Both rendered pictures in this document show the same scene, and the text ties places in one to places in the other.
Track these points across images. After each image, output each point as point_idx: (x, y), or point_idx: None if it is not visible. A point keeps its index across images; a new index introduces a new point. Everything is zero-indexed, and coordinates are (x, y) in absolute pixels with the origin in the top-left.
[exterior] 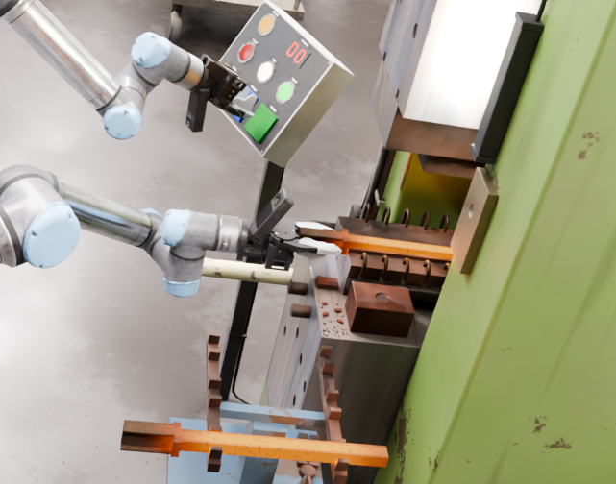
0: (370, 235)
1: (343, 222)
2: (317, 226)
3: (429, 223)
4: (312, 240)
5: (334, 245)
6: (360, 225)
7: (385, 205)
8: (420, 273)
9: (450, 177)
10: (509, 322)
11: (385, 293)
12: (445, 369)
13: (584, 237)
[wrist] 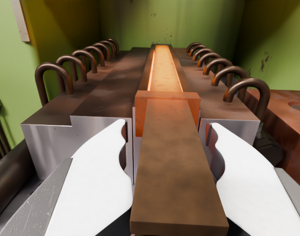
0: (122, 92)
1: (52, 120)
2: (104, 147)
3: (103, 55)
4: (230, 177)
5: (216, 123)
6: (73, 103)
7: (3, 100)
8: (212, 72)
9: (59, 4)
10: None
11: (287, 104)
12: None
13: None
